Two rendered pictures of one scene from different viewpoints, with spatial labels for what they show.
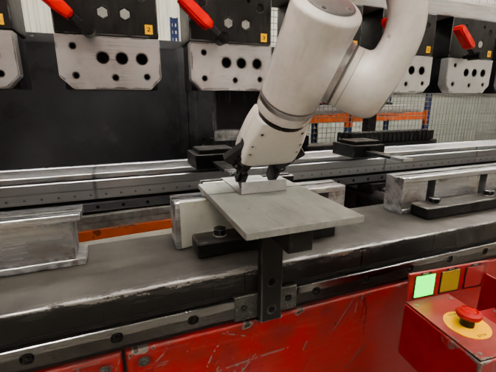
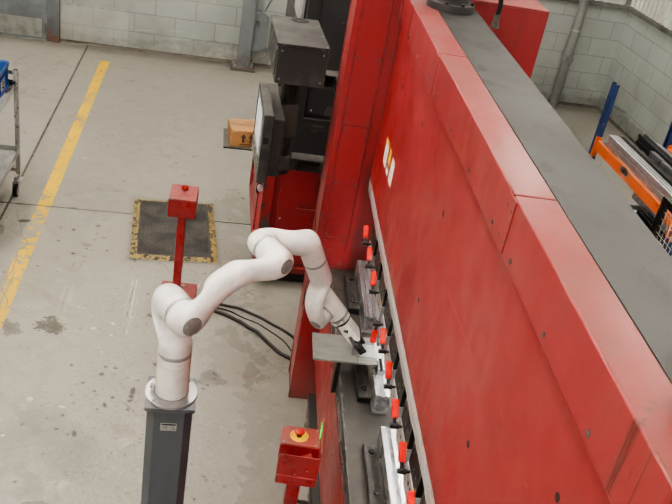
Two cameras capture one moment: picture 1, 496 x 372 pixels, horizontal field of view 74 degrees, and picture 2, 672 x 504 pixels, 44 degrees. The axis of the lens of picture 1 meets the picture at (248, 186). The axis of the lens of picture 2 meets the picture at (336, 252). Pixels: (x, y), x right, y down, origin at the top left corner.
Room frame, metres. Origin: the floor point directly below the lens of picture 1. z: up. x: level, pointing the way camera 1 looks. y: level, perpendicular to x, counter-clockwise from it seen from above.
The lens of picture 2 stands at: (1.06, -2.79, 3.01)
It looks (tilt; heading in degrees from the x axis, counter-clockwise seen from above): 29 degrees down; 103
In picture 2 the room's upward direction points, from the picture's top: 11 degrees clockwise
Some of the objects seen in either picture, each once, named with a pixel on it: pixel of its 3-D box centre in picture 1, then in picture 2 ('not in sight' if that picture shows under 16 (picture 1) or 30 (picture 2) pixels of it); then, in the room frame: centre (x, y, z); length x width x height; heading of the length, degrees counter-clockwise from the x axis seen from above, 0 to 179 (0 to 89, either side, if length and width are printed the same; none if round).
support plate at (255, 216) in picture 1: (268, 200); (343, 348); (0.53, -0.03, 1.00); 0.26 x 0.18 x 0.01; 21
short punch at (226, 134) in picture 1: (238, 116); not in sight; (0.67, 0.02, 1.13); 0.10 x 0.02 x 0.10; 111
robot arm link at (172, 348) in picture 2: not in sight; (172, 319); (0.02, -0.61, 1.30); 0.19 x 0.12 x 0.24; 145
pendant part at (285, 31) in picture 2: not in sight; (287, 112); (-0.21, 1.02, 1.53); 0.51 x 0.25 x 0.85; 116
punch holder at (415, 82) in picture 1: (393, 54); (401, 357); (0.80, -0.33, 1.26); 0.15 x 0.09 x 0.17; 111
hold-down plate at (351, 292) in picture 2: not in sight; (351, 293); (0.40, 0.56, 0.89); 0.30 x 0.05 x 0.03; 111
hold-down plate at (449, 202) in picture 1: (460, 204); (373, 476); (0.83, -0.57, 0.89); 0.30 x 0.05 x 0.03; 111
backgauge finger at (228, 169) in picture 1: (220, 160); not in sight; (0.82, 0.07, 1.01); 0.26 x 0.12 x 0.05; 21
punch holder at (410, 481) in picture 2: not in sight; (424, 479); (1.02, -0.89, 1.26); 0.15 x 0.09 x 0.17; 111
